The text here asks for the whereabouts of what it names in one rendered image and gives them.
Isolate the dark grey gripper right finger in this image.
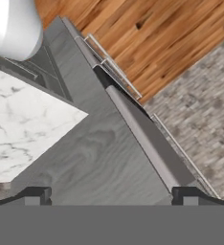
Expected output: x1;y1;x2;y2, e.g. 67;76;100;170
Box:
171;186;224;207

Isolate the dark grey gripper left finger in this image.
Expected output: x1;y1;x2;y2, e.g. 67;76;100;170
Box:
0;186;53;207

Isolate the grey cabinet door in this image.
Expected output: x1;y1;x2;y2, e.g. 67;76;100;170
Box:
104;84;197;193
61;16;101;69

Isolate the grey wood cabinet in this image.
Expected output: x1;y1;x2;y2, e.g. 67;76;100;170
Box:
9;15;174;207

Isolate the white rounded object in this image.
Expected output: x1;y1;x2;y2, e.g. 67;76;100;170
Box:
0;0;45;62

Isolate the silver bar handle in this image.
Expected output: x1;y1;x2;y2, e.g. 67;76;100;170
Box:
150;112;221;200
100;56;144;101
83;33;114;66

